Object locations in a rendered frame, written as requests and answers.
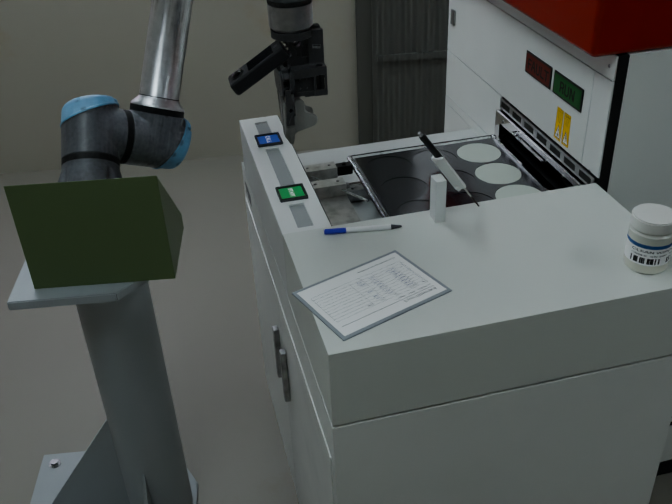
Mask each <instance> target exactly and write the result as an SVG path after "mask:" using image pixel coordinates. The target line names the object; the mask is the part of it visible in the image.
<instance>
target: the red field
mask: <svg viewBox="0 0 672 504"><path fill-rule="evenodd" d="M526 71H528V72H529V73H530V74H532V75H533V76H534V77H536V78H537V79H538V80H539V81H541V82H542V83H543V84H545V85H546V86H547V87H549V79H550V71H551V69H550V68H548V67H547V66H546V65H544V64H543V63H541V62H540V61H539V60H537V59H536V58H534V57H533V56H532V55H530V54H529V53H527V60H526Z"/></svg>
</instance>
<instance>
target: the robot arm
mask: <svg viewBox="0 0 672 504"><path fill-rule="evenodd" d="M192 5H193V0H151V8H150V15H149V22H148V30H147V37H146V45H145V52H144V60H143V67H142V75H141V82H140V89H139V95H138V96H137V97H136V98H134V99H133V100H132V101H131V102H130V109H129V110H125V109H120V108H119V103H118V101H117V100H116V99H115V98H113V97H111V96H107V95H86V96H81V97H77V98H74V99H72V100H70V101H68V102H67V103H66V104H65V105H64V106H63V108H62V111H61V123H60V128H61V173H60V176H59V179H58V182H71V181H85V180H99V179H114V178H122V175H121V172H120V164H126V165H134V166H143V167H151V168H153V169H160V168H161V169H173V168H175V167H177V166H178V165H179V164H180V163H181V162H182V161H183V160H184V158H185V156H186V154H187V152H188V149H189V146H190V142H191V135H192V132H191V131H190V130H191V125H190V123H189V121H188V120H186V119H185V118H184V109H183V108H182V106H181V105H180V103H179V97H180V90H181V83H182V76H183V69H184V62H185V55H186V48H187V41H188V34H189V27H190V19H191V12H192ZM267 9H268V21H269V27H270V31H271V38H272V39H274V40H276V41H275V42H273V43H272V44H271V45H269V46H268V47H267V48H265V49H264V50H263V51H261V52H260V53H259V54H258V55H256V56H255V57H254V58H252V59H251V60H250V61H248V62H247V63H246V64H244V65H243V66H242V67H240V68H239V69H238V70H236V71H235V72H234V73H232V74H231V75H230V76H229V77H228V80H229V83H230V87H231V89H232V90H233V91H234V92H235V93H236V94H237V95H241V94H242V93H244V92H245V91H246V90H248V89H249V88H250V87H252V86H253V85H254V84H256V83H257V82H258V81H260V80H261V79H262V78H264V77H265V76H266V75H268V74H269V73H270V72H272V71H273V70H274V76H275V83H276V88H277V94H278V101H279V108H280V114H281V121H282V126H283V132H284V135H285V137H286V139H287V140H288V141H289V143H290V144H294V141H295V134H296V133H297V132H299V131H301V130H304V129H307V128H309V127H312V126H314V125H315V124H316V123H317V121H318V119H317V116H316V115H315V114H313V109H312V107H310V106H307V105H305V104H304V101H303V100H302V99H300V97H301V96H305V97H311V96H322V95H328V85H327V66H326V65H325V63H324V45H323V29H322V28H320V25H319V24H318V23H315V24H313V9H312V0H267ZM281 41H283V42H281ZM294 41H296V42H294ZM284 43H285V44H286V45H285V46H284V45H283V44H284ZM287 47H288V50H287V49H286V48H287Z"/></svg>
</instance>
